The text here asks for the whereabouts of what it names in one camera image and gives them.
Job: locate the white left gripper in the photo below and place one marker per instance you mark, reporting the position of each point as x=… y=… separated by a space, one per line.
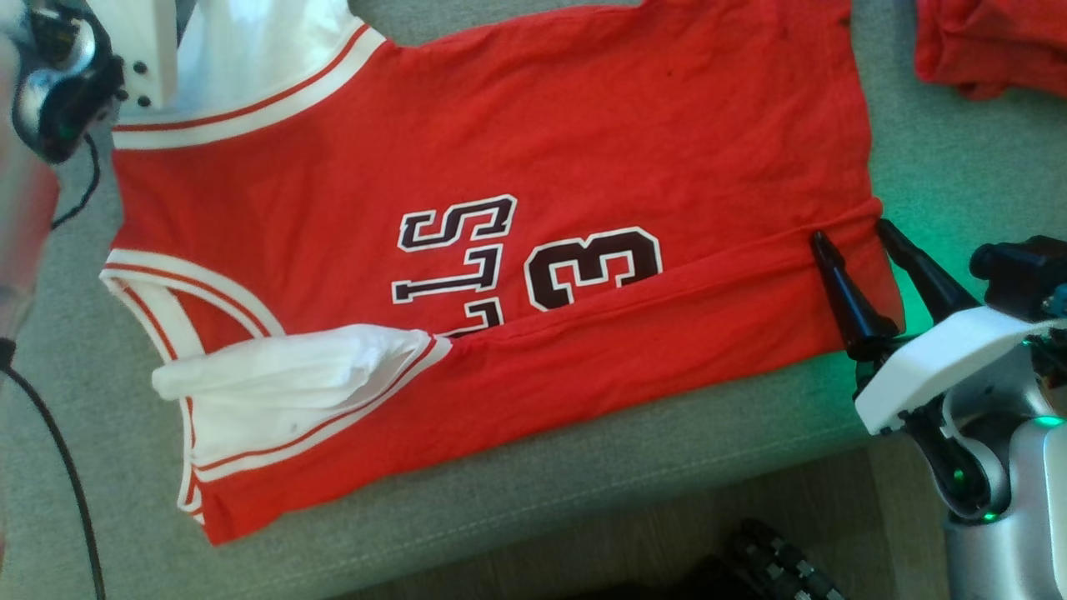
x=146 y=50

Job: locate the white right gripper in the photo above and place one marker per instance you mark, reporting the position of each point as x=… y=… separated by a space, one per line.
x=942 y=358

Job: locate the red basketball jersey white trim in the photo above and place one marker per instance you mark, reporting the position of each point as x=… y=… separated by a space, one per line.
x=333 y=208

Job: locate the red shorts with white trim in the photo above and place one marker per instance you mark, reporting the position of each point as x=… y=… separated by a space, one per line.
x=992 y=50

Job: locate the large grey sofa seat cushion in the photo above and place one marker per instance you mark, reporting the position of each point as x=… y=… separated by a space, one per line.
x=959 y=167

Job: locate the black ribbed robot wheel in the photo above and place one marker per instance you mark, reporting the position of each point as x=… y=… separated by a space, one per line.
x=775 y=562

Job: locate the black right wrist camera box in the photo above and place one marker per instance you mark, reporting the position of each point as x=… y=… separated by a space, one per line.
x=1021 y=271

